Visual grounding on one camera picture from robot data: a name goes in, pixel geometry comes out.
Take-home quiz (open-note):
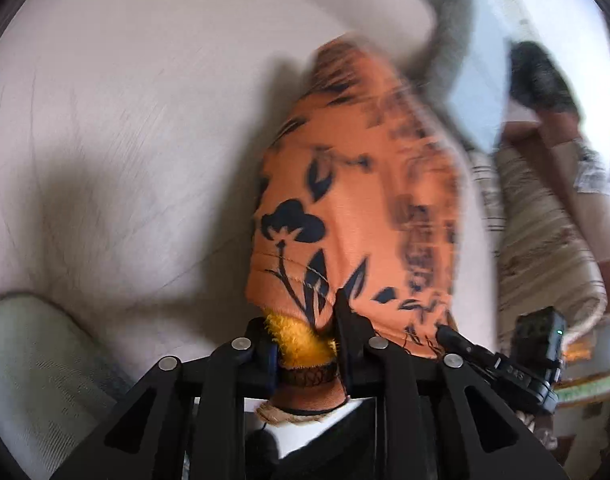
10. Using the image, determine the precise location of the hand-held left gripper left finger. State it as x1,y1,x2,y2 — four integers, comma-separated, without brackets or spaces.
50,320,281,480

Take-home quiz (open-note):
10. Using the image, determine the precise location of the beige striped pillow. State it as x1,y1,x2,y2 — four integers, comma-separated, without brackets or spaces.
494,144,608,343

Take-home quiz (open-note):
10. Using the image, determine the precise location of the grey fuzzy cloth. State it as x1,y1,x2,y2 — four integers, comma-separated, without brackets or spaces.
414,0,479,92

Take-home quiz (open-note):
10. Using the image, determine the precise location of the pale green cloth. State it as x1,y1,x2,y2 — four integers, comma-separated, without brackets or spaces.
0,294,128,480

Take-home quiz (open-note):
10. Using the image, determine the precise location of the orange floral small garment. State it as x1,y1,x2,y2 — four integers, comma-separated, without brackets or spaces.
245,35,462,427

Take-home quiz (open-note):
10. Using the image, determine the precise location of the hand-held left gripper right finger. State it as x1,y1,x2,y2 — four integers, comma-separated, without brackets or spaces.
334,290,569,480

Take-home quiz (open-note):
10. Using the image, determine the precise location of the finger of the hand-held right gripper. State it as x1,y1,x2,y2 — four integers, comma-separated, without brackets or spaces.
436,325,500,370

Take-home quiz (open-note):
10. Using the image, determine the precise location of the pale pink bed sheet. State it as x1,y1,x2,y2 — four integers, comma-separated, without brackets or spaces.
0,0,503,411

